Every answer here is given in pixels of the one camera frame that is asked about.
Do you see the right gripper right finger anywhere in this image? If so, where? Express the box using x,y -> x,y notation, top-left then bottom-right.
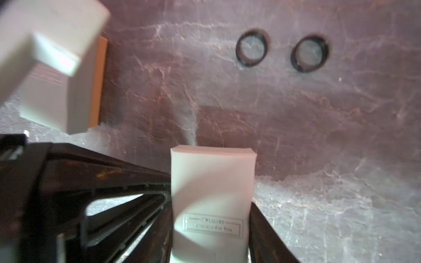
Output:
249,202 -> 299,263

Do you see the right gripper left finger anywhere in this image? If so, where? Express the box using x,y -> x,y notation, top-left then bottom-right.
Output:
123,203 -> 173,263

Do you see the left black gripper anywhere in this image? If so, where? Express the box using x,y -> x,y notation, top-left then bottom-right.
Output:
1,134 -> 171,263

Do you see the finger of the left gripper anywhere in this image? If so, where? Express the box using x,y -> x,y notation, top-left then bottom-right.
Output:
55,194 -> 170,263

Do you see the pale green lift-off lid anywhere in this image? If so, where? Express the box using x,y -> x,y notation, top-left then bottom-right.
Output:
19,40 -> 98,135

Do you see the pale green box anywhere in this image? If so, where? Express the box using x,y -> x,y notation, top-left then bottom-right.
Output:
170,145 -> 257,263

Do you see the dark blue ring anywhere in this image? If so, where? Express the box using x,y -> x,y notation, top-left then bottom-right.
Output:
290,34 -> 330,73

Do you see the black ring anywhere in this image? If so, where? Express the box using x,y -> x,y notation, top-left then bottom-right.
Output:
235,28 -> 270,68

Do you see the orange black box base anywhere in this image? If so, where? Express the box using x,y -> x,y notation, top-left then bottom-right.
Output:
89,36 -> 108,128

